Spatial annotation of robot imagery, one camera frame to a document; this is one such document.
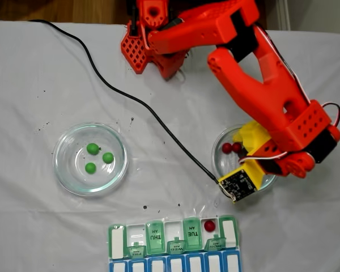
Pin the red ball pill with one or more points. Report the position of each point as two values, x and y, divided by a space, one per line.
237 147
227 147
209 225

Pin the weekly pill organizer box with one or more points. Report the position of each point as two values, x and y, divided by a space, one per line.
173 260

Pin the glass bowl with teal rim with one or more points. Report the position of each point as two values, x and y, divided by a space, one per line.
221 167
73 181

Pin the green ball pill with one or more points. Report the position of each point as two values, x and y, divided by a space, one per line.
92 149
108 157
90 167

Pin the white tablecloth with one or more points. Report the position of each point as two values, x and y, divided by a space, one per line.
31 226

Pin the black camera board yellow holder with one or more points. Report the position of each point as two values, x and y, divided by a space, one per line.
238 185

